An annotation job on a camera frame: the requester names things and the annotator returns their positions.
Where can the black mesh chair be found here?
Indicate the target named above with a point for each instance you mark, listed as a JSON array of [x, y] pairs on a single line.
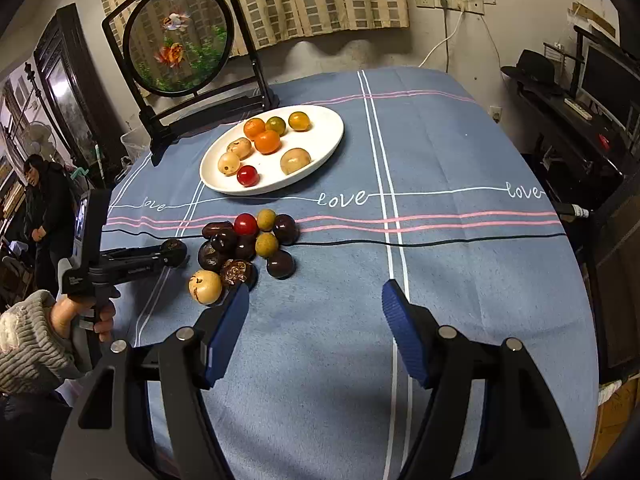
[[620, 270]]

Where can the person's left hand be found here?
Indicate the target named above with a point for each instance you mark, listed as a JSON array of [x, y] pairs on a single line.
[[62, 317]]

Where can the blue striped tablecloth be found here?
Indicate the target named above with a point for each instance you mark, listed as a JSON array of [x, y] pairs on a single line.
[[450, 285]]

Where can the white standing fan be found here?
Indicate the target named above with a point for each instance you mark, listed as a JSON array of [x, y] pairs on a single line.
[[37, 137]]

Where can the orange tangerine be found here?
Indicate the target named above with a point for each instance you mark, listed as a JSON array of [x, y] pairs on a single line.
[[254, 127], [267, 142]]

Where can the dark brown oblong date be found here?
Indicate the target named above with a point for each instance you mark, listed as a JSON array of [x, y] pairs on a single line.
[[217, 229]]

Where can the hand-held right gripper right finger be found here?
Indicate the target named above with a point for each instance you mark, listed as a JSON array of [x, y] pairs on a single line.
[[407, 340]]

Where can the white green pole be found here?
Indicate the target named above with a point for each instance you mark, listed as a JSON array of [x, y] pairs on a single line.
[[99, 162]]

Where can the black computer monitor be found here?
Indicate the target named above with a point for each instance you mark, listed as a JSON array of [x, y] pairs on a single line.
[[607, 85]]

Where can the green-tinged yellow citrus fruit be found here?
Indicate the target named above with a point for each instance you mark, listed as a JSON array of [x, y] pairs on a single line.
[[275, 125]]

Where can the smooth beige round fruit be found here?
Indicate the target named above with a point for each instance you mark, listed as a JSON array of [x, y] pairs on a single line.
[[228, 163]]

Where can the yellow-orange kumquat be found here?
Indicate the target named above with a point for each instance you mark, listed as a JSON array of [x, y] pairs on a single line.
[[299, 120]]

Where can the black white-tipped rod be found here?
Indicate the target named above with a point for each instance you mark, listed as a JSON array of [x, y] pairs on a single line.
[[575, 209]]

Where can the person's left forearm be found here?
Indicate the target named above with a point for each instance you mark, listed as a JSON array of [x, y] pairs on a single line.
[[27, 345]]

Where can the red cherry tomato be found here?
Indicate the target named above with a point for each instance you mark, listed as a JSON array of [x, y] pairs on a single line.
[[245, 223], [247, 175]]

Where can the cardboard box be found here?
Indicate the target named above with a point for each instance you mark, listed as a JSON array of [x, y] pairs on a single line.
[[615, 410]]

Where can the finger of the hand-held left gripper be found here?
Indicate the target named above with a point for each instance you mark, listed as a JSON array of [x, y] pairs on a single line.
[[142, 271], [140, 254]]

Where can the black desk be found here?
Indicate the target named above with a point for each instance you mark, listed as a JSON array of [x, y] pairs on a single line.
[[565, 135]]

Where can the small dark glossy fruit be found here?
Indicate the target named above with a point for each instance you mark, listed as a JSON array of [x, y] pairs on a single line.
[[223, 241], [244, 248]]

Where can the small white wall socket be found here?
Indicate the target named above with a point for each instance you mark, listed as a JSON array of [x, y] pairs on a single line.
[[495, 112]]

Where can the translucent plastic bin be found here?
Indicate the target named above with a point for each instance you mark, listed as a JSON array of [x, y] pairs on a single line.
[[132, 142]]

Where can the white plate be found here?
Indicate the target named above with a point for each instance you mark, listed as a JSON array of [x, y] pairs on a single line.
[[325, 130]]

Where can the dark purple plum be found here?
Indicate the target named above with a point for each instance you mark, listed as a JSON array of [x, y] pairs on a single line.
[[279, 263], [285, 229]]

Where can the dark wooden cabinet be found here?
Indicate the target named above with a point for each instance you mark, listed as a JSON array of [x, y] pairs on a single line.
[[65, 85]]

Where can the small red object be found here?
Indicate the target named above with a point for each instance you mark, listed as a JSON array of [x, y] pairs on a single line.
[[604, 141]]

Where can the dark clothing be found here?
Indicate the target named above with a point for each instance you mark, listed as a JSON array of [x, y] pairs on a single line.
[[25, 435]]

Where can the dark brown mangosteen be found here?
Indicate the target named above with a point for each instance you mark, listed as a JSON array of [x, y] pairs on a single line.
[[175, 251], [237, 272], [210, 256]]

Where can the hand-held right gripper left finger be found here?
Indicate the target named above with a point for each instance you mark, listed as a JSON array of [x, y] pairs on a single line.
[[227, 335]]

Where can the black hat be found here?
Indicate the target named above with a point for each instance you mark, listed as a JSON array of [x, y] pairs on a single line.
[[535, 67]]

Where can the round goldfish screen black frame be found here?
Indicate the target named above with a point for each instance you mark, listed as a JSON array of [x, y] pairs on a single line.
[[175, 45]]

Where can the yellow-green longan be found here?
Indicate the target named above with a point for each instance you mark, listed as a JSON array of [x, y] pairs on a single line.
[[266, 244], [265, 219]]

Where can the beige fruit with brown stem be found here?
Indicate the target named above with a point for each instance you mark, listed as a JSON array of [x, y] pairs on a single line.
[[239, 147]]

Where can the large tan round fruit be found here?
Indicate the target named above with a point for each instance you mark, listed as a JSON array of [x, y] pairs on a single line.
[[295, 160]]

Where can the beige fruit with brown marks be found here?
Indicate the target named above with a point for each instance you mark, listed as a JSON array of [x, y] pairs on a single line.
[[204, 286]]

